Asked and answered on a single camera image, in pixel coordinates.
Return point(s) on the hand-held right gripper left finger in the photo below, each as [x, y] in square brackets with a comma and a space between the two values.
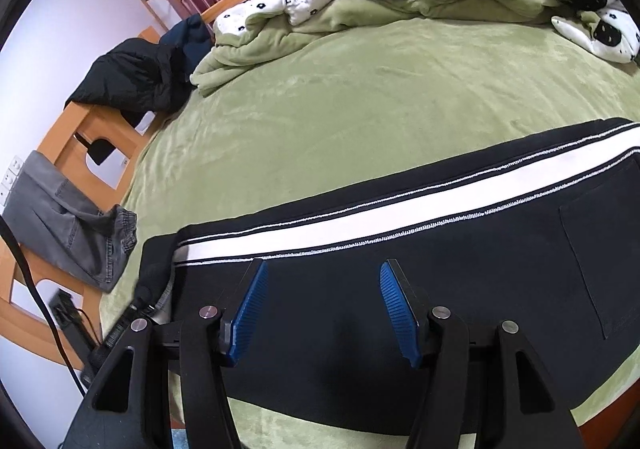
[247, 309]

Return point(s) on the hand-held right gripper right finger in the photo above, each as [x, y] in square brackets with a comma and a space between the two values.
[397, 314]

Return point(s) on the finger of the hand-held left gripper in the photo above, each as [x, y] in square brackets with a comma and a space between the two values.
[122, 326]

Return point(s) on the black pants with white stripe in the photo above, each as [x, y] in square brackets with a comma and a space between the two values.
[325, 309]

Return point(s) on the grey jeans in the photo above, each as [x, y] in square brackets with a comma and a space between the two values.
[55, 214]

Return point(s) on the green bed sheet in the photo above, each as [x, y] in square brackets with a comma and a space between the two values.
[350, 104]

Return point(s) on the black jacket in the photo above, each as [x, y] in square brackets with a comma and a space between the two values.
[130, 74]

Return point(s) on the navy garment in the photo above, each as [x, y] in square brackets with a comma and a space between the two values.
[192, 36]

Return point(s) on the crumpled green fleece blanket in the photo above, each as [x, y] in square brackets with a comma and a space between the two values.
[300, 24]

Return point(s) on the wooden coat rack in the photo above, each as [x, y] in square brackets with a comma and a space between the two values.
[160, 4]

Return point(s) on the white wall socket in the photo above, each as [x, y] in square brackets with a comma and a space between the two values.
[10, 179]
[4, 195]
[17, 165]

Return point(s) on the wooden bed frame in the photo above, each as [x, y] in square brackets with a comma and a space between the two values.
[95, 121]

